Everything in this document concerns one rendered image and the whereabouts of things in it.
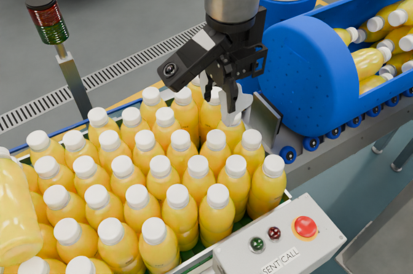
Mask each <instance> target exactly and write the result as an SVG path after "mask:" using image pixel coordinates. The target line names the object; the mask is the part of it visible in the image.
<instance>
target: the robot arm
mask: <svg viewBox="0 0 413 274"><path fill-rule="evenodd" d="M204 9H205V20H206V23H207V24H206V25H205V26H204V27H203V28H202V29H201V30H200V31H198V32H197V33H196V34H195V35H194V36H192V37H191V38H190V39H189V40H188V41H187V42H186V43H185V44H184V45H183V46H182V47H180V48H179V49H178V50H177V51H176V52H175V53H174V54H173V55H172V56H171V57H169V58H168V59H167V60H166V61H165V62H163V63H162V64H161V65H160V66H159V67H158V68H157V73H158V75H159V77H160V78H161V80H162V82H163V83H164V84H165V86H166V87H167V88H169V89H170V90H171V91H173V92H175V93H178V92H179V91H180V90H182V89H183V88H184V87H185V86H186V85H187V84H188V83H189V82H191V81H192V80H193V79H194V78H196V77H197V76H198V75H199V79H200V88H201V91H202V96H203V99H204V100H205V101H207V102H210V100H211V91H212V89H213V86H214V85H216V84H217V86H218V87H219V86H222V90H221V91H219V92H218V96H219V100H220V103H221V115H222V116H221V121H222V123H223V124H224V125H225V126H226V127H229V126H231V125H232V124H233V122H234V119H235V116H236V115H237V114H239V113H240V112H242V111H243V110H244V109H246V108H247V107H248V106H249V105H251V103H252V102H253V96H252V95H251V94H244V93H242V86H241V85H240V84H239V83H236V80H239V79H243V78H246V77H248V76H250V75H251V74H252V76H251V77H252V78H254V77H257V76H260V75H261V74H263V73H264V69H265V65H266V58H267V52H268V48H267V47H266V46H265V45H264V44H263V43H262V36H263V32H264V24H265V20H266V13H267V9H266V8H265V7H264V6H260V5H259V0H204ZM256 47H257V48H260V47H261V48H262V49H261V50H258V51H256V49H255V48H256ZM263 57H264V59H263V63H262V68H261V69H258V70H257V71H255V69H256V68H258V66H259V63H258V62H257V60H258V59H260V58H263Z"/></svg>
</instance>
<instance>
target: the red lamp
mask: <svg viewBox="0 0 413 274"><path fill-rule="evenodd" d="M267 234H268V236H269V238H270V239H272V240H278V239H279V238H280V237H281V231H280V229H279V228H278V227H276V226H273V227H271V228H269V229H268V232H267Z"/></svg>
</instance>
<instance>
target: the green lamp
mask: <svg viewBox="0 0 413 274"><path fill-rule="evenodd" d="M250 246H251V248H252V249H253V250H254V251H261V250H262V249H263V247H264V242H263V240H262V239H261V238H259V237H254V238H253V239H252V240H251V242H250Z"/></svg>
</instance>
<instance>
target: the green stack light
mask: <svg viewBox="0 0 413 274"><path fill-rule="evenodd" d="M34 25H35V24H34ZM35 27H36V29H37V31H38V33H39V36H40V38H41V40H42V42H43V43H45V44H47V45H57V44H61V43H63V42H64V41H66V40H67V39H68V38H69V32H68V29H67V27H66V24H65V21H64V19H63V17H62V19H61V20H60V21H59V22H58V23H57V24H55V25H52V26H46V27H41V26H37V25H35Z"/></svg>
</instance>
